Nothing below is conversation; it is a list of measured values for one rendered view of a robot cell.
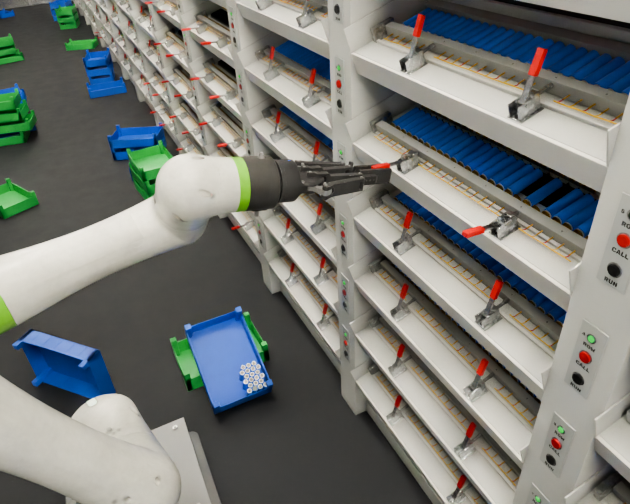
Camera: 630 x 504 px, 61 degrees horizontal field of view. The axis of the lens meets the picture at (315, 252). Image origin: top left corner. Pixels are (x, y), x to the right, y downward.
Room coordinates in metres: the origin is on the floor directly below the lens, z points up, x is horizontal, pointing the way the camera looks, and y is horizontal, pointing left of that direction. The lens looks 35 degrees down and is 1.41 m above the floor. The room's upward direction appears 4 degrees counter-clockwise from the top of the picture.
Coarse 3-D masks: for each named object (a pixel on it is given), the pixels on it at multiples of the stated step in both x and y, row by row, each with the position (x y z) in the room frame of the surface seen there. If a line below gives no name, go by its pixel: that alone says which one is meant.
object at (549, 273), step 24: (360, 120) 1.11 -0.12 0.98; (384, 120) 1.11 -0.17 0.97; (360, 144) 1.09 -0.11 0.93; (384, 144) 1.06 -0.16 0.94; (408, 192) 0.92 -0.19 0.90; (432, 192) 0.85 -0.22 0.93; (456, 192) 0.83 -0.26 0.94; (456, 216) 0.78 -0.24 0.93; (480, 216) 0.76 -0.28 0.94; (480, 240) 0.73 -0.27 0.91; (504, 240) 0.69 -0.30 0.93; (528, 240) 0.67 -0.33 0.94; (504, 264) 0.68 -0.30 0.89; (528, 264) 0.63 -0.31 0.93; (552, 264) 0.61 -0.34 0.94; (576, 264) 0.60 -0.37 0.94; (552, 288) 0.58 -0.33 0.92
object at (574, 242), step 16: (384, 128) 1.07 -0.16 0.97; (400, 144) 1.02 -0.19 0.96; (416, 144) 0.98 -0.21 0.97; (432, 160) 0.92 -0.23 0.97; (448, 160) 0.90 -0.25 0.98; (464, 176) 0.84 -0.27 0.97; (480, 192) 0.80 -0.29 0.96; (496, 192) 0.77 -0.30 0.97; (512, 208) 0.73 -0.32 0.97; (528, 208) 0.71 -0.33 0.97; (528, 224) 0.70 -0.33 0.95; (544, 224) 0.67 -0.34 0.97; (560, 224) 0.66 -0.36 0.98; (560, 240) 0.64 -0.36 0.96; (576, 240) 0.62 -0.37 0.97
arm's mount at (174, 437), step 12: (180, 420) 0.85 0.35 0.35; (156, 432) 0.82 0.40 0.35; (168, 432) 0.82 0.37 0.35; (180, 432) 0.81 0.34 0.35; (168, 444) 0.78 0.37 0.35; (180, 444) 0.78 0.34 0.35; (180, 456) 0.74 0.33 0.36; (192, 456) 0.74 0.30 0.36; (180, 468) 0.71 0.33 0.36; (192, 468) 0.71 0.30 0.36; (192, 480) 0.68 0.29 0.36; (192, 492) 0.65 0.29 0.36; (204, 492) 0.65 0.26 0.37
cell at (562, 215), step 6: (582, 198) 0.70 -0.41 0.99; (588, 198) 0.70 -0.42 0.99; (570, 204) 0.70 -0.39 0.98; (576, 204) 0.69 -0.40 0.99; (582, 204) 0.69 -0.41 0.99; (588, 204) 0.69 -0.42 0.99; (564, 210) 0.69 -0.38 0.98; (570, 210) 0.69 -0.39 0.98; (576, 210) 0.69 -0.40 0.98; (558, 216) 0.68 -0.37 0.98; (564, 216) 0.68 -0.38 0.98; (570, 216) 0.68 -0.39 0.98
